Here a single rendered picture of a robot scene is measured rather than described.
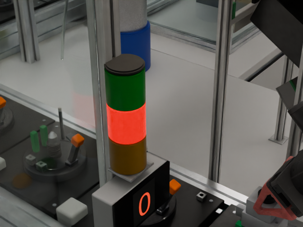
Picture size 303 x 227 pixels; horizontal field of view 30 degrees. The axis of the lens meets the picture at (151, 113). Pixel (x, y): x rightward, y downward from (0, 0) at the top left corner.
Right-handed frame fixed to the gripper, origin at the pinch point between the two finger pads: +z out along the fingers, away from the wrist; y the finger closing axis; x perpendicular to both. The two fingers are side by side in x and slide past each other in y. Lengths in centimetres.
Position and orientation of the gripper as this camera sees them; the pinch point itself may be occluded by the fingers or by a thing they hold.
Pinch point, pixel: (265, 201)
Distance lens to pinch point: 93.6
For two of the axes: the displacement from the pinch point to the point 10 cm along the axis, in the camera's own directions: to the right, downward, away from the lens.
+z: -4.9, 4.6, 7.4
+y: -6.1, 4.3, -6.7
